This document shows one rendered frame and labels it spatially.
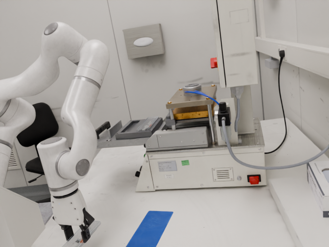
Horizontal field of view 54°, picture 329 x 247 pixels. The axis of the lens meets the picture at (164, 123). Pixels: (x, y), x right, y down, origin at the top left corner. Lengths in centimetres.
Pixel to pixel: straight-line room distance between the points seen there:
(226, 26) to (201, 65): 171
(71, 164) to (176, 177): 54
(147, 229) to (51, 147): 44
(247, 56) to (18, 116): 90
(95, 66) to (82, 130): 22
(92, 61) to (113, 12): 188
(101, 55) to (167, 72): 184
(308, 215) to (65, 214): 72
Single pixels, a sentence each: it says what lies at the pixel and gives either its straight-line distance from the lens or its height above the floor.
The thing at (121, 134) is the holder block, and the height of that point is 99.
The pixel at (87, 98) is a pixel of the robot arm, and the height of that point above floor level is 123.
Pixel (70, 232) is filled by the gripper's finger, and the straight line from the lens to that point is 111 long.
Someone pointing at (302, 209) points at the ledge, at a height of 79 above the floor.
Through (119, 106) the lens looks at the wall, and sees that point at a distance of 298.
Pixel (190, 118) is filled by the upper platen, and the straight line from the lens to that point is 128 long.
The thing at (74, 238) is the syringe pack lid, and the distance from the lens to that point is 110.
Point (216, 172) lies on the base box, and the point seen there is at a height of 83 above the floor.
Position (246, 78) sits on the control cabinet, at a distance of 116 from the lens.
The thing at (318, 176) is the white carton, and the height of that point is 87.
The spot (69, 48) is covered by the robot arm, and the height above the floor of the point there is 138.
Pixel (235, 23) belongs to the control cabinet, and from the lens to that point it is 115.
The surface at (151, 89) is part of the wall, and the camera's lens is 289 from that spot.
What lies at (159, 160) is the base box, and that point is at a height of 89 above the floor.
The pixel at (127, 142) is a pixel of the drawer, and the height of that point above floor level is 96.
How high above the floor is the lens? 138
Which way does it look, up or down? 16 degrees down
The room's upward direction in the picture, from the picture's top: 10 degrees counter-clockwise
